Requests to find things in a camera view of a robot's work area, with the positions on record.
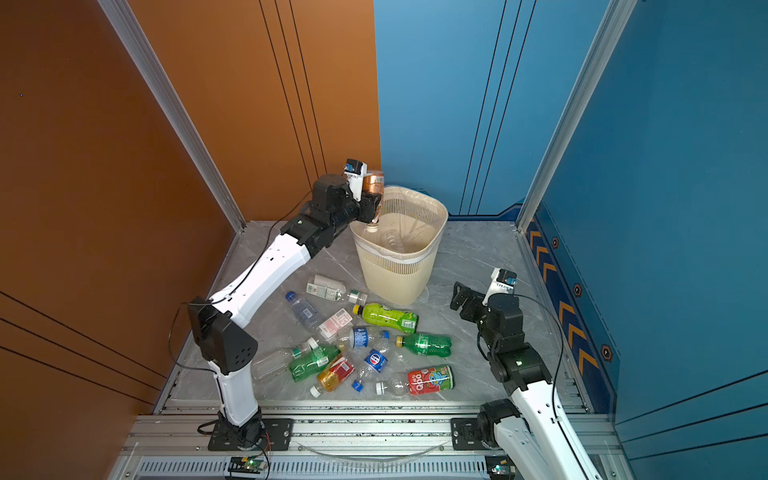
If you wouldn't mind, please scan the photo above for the right aluminium corner post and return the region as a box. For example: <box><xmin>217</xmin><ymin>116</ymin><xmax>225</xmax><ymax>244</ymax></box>
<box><xmin>515</xmin><ymin>0</ymin><xmax>637</xmax><ymax>233</ymax></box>

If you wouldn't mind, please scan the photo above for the orange drink bottle red label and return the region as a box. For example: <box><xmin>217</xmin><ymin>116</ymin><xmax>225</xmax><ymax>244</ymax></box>
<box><xmin>310</xmin><ymin>355</ymin><xmax>355</xmax><ymax>398</ymax></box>

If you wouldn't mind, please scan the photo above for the dark green bottle yellow cap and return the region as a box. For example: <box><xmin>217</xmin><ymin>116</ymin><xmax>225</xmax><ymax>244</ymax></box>
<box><xmin>396</xmin><ymin>333</ymin><xmax>452</xmax><ymax>358</ymax></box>

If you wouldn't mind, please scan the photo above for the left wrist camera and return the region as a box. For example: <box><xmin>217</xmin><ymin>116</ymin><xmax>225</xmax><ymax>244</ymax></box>
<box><xmin>344</xmin><ymin>159</ymin><xmax>367</xmax><ymax>202</ymax></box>

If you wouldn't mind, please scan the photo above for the clear bottle green white label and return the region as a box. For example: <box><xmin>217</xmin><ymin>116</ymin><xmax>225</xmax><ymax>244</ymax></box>
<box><xmin>306</xmin><ymin>274</ymin><xmax>368</xmax><ymax>305</ymax></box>

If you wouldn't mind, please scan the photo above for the beige ribbed waste bin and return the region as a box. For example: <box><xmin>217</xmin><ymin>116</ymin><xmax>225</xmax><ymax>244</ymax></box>
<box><xmin>349</xmin><ymin>185</ymin><xmax>450</xmax><ymax>307</ymax></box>

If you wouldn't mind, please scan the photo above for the aluminium front rail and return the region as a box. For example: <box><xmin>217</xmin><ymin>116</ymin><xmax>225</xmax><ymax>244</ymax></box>
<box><xmin>107</xmin><ymin>400</ymin><xmax>637</xmax><ymax>480</ymax></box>

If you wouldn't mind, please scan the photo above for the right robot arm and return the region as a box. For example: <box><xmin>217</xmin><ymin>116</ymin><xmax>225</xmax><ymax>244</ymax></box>
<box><xmin>450</xmin><ymin>282</ymin><xmax>602</xmax><ymax>479</ymax></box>

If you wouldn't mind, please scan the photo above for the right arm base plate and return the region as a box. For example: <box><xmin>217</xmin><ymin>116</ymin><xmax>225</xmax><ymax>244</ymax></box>
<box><xmin>450</xmin><ymin>418</ymin><xmax>497</xmax><ymax>451</ymax></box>

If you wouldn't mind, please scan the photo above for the bright green bottle yellow cap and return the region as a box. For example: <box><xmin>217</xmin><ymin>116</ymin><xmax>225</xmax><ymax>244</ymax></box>
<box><xmin>353</xmin><ymin>303</ymin><xmax>419</xmax><ymax>334</ymax></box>

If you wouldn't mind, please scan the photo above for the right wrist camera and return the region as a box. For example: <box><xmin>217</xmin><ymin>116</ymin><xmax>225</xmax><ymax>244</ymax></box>
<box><xmin>483</xmin><ymin>268</ymin><xmax>517</xmax><ymax>306</ymax></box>

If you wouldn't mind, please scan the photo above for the aluminium corner post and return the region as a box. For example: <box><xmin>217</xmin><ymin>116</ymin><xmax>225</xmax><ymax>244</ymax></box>
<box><xmin>515</xmin><ymin>0</ymin><xmax>637</xmax><ymax>233</ymax></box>
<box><xmin>98</xmin><ymin>0</ymin><xmax>246</xmax><ymax>234</ymax></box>

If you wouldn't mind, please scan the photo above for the green circuit board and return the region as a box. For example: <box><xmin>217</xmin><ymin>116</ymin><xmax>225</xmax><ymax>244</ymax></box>
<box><xmin>227</xmin><ymin>456</ymin><xmax>270</xmax><ymax>479</ymax></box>
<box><xmin>484</xmin><ymin>456</ymin><xmax>517</xmax><ymax>480</ymax></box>

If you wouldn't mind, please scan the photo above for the clear bottle pink label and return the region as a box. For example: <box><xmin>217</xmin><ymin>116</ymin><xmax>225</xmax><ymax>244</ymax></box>
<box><xmin>318</xmin><ymin>308</ymin><xmax>353</xmax><ymax>342</ymax></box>

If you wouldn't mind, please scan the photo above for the brown Nescafe coffee bottle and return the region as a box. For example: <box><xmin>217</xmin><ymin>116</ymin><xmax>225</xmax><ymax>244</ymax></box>
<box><xmin>363</xmin><ymin>170</ymin><xmax>385</xmax><ymax>233</ymax></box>

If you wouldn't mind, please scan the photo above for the clear empty bottle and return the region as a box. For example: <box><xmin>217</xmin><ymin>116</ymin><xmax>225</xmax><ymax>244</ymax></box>
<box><xmin>252</xmin><ymin>337</ymin><xmax>319</xmax><ymax>381</ymax></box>

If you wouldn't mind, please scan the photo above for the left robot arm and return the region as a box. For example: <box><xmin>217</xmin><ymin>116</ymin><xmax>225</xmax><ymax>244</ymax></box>
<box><xmin>187</xmin><ymin>172</ymin><xmax>382</xmax><ymax>451</ymax></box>

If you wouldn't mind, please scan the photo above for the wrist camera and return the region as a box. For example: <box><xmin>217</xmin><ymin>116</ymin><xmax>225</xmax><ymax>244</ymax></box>
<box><xmin>344</xmin><ymin>159</ymin><xmax>367</xmax><ymax>202</ymax></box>
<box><xmin>483</xmin><ymin>268</ymin><xmax>517</xmax><ymax>306</ymax></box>

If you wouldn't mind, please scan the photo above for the clear Pepsi bottle blue cap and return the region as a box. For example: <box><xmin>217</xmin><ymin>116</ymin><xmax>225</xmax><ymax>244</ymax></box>
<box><xmin>352</xmin><ymin>348</ymin><xmax>389</xmax><ymax>392</ymax></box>

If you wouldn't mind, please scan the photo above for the clear soda water bottle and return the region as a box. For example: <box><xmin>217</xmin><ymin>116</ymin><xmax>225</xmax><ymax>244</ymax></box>
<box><xmin>285</xmin><ymin>291</ymin><xmax>322</xmax><ymax>331</ymax></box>

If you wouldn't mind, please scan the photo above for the clear bottle blue label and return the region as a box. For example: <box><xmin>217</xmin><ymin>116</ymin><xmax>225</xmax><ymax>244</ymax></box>
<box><xmin>337</xmin><ymin>326</ymin><xmax>390</xmax><ymax>349</ymax></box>

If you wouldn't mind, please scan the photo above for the clear plastic bin liner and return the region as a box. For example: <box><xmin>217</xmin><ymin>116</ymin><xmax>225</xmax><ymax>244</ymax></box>
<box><xmin>350</xmin><ymin>186</ymin><xmax>448</xmax><ymax>265</ymax></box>

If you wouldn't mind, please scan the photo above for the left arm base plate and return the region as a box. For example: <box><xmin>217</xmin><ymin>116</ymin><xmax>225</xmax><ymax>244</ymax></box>
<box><xmin>208</xmin><ymin>418</ymin><xmax>294</xmax><ymax>452</ymax></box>

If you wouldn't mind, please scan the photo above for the left aluminium corner post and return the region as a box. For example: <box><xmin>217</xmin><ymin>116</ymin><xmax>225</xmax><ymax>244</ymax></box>
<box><xmin>98</xmin><ymin>0</ymin><xmax>246</xmax><ymax>234</ymax></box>

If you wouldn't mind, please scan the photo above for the left green circuit board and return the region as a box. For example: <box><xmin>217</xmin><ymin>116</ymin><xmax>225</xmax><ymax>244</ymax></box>
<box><xmin>227</xmin><ymin>456</ymin><xmax>270</xmax><ymax>479</ymax></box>

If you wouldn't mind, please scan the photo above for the right green circuit board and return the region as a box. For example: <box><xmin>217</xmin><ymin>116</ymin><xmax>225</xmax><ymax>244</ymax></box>
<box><xmin>484</xmin><ymin>456</ymin><xmax>517</xmax><ymax>480</ymax></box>

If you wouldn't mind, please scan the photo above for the clear bottle red Qoo label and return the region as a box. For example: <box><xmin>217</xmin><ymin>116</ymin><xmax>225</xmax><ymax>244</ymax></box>
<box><xmin>375</xmin><ymin>364</ymin><xmax>455</xmax><ymax>398</ymax></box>

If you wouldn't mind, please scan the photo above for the green bottle white cap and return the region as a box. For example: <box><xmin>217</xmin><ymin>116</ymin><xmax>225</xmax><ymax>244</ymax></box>
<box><xmin>288</xmin><ymin>344</ymin><xmax>346</xmax><ymax>382</ymax></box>

